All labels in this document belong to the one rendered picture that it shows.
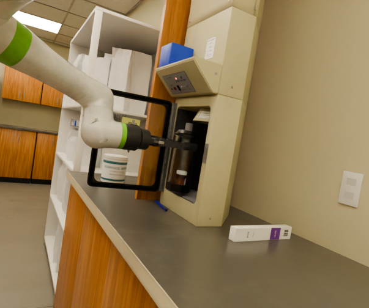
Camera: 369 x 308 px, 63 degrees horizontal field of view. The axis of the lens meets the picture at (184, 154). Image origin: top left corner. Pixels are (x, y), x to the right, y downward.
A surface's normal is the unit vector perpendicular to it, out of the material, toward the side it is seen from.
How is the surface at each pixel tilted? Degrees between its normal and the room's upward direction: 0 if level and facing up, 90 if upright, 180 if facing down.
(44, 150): 90
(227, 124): 90
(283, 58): 90
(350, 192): 90
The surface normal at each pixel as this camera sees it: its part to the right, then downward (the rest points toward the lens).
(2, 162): 0.48, 0.12
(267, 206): -0.86, -0.11
